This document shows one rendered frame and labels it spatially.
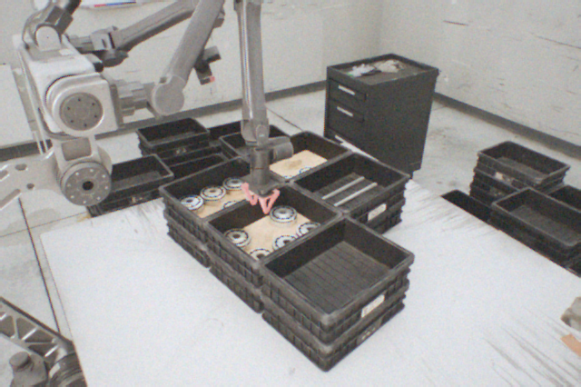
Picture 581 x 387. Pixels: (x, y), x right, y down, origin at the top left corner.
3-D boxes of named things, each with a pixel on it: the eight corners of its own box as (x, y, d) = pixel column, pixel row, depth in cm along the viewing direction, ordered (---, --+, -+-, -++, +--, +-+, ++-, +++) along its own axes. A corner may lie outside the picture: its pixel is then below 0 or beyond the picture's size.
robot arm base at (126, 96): (109, 118, 120) (98, 71, 114) (140, 111, 124) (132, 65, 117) (118, 130, 114) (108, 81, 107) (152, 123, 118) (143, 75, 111)
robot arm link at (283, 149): (241, 126, 137) (254, 126, 130) (275, 118, 142) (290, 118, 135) (249, 165, 140) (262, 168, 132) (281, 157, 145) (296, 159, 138)
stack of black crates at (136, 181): (114, 264, 260) (98, 195, 236) (101, 236, 282) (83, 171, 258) (183, 240, 279) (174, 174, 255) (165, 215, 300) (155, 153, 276)
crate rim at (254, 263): (256, 271, 143) (256, 264, 142) (201, 227, 162) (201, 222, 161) (344, 219, 166) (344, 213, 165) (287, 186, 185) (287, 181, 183)
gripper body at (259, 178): (258, 175, 146) (257, 154, 142) (279, 189, 140) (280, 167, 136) (241, 183, 142) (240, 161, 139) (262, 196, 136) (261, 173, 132)
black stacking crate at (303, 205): (257, 293, 148) (256, 265, 142) (204, 249, 167) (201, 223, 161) (341, 241, 171) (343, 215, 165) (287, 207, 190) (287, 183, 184)
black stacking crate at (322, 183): (342, 241, 171) (344, 214, 165) (288, 206, 190) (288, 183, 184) (407, 201, 194) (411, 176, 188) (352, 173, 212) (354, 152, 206)
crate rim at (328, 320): (328, 327, 124) (329, 321, 123) (256, 271, 143) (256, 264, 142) (416, 261, 147) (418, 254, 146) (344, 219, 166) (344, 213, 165)
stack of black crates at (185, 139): (160, 208, 307) (150, 146, 284) (145, 188, 329) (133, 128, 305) (216, 191, 326) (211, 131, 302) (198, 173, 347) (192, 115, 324)
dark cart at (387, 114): (358, 207, 335) (370, 84, 288) (320, 180, 367) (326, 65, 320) (418, 183, 363) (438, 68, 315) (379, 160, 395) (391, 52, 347)
